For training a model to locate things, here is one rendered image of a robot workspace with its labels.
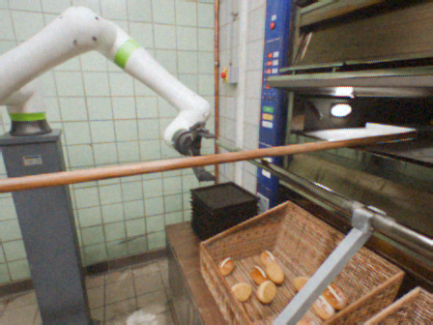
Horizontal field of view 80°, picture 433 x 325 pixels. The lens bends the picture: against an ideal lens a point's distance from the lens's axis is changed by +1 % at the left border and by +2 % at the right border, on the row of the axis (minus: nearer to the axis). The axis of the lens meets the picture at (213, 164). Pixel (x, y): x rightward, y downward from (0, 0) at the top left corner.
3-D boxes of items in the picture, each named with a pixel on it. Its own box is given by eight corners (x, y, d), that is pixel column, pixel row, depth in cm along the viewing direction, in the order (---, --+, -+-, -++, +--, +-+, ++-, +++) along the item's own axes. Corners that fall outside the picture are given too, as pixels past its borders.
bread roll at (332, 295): (351, 305, 92) (351, 298, 89) (335, 314, 91) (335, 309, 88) (330, 280, 100) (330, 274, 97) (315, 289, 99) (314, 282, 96)
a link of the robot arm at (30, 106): (-6, 121, 100) (-19, 68, 94) (25, 117, 115) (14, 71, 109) (28, 122, 99) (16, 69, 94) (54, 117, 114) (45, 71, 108)
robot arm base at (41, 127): (19, 128, 123) (16, 115, 121) (56, 126, 129) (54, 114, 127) (5, 137, 100) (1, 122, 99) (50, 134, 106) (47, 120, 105)
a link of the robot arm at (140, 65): (127, 75, 105) (121, 67, 94) (144, 53, 105) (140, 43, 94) (197, 132, 110) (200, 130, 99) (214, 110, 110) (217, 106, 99)
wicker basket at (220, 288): (284, 247, 136) (289, 198, 128) (392, 342, 86) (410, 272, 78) (197, 271, 119) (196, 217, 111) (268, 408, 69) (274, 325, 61)
